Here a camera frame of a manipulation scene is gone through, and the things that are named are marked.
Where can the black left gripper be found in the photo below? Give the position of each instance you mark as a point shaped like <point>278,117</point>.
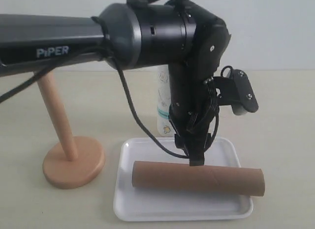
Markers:
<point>193,111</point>

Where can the patterned paper towel roll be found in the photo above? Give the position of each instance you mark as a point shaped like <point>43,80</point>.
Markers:
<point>163,102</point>

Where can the brown cardboard tube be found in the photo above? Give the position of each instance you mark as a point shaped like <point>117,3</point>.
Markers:
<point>207,178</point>

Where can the wooden paper towel holder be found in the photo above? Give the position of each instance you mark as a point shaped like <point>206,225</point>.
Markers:
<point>75,160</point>

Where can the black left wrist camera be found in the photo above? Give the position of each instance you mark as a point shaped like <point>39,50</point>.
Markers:
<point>235,91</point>

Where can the white plastic tray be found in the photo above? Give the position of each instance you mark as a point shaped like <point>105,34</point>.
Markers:
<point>143,205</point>

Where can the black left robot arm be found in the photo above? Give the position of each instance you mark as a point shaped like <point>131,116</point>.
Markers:
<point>180,34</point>

